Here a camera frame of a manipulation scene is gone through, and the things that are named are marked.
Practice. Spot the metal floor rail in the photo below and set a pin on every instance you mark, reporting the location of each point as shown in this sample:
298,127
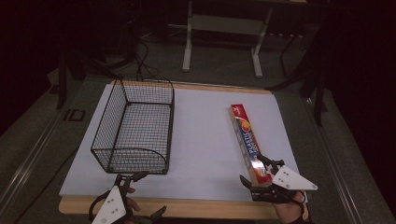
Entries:
31,158
336,171

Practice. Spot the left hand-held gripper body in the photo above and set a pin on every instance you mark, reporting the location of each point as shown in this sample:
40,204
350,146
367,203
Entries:
110,206

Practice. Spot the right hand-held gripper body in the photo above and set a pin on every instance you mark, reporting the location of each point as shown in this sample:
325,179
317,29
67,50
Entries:
292,181

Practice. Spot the black metal stand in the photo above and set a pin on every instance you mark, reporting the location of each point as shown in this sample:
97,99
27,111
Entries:
62,81
319,96

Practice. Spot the white table mat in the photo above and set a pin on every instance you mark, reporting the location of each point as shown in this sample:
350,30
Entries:
202,140

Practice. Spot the long red plastic wrap box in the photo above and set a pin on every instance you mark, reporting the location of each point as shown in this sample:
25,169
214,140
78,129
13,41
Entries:
246,137

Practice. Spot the black floor socket plate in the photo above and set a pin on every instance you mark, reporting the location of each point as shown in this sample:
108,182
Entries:
74,115

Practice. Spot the person's left hand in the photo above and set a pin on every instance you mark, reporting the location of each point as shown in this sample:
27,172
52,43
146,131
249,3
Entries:
132,203

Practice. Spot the person's right hand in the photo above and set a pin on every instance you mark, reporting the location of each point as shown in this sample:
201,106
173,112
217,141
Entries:
289,211

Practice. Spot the white metal table frame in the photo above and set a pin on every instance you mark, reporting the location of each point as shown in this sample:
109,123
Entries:
186,56

